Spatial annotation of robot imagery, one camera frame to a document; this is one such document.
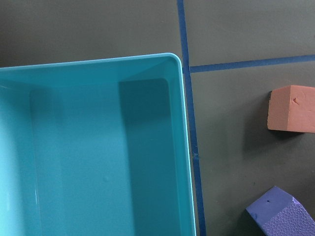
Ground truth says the teal plastic bin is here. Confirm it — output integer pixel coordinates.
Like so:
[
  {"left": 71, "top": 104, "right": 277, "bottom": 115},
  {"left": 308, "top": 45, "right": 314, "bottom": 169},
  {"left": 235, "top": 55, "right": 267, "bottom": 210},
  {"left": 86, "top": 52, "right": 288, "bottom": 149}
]
[{"left": 0, "top": 53, "right": 196, "bottom": 236}]

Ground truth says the orange block left side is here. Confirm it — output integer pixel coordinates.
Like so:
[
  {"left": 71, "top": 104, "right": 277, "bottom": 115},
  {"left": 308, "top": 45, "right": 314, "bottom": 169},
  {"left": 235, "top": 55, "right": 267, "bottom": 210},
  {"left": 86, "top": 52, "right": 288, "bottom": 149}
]
[{"left": 267, "top": 85, "right": 315, "bottom": 133}]

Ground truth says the brown paper table cover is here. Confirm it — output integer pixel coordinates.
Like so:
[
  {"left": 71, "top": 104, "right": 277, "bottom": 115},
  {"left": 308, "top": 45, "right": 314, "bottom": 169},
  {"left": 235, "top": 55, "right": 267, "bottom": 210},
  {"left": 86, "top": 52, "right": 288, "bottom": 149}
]
[{"left": 0, "top": 0, "right": 315, "bottom": 236}]

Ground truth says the purple block left side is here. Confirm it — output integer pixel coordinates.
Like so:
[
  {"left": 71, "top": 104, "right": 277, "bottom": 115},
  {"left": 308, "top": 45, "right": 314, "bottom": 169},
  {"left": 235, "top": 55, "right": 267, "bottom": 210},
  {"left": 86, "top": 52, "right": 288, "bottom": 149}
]
[{"left": 246, "top": 186, "right": 315, "bottom": 236}]

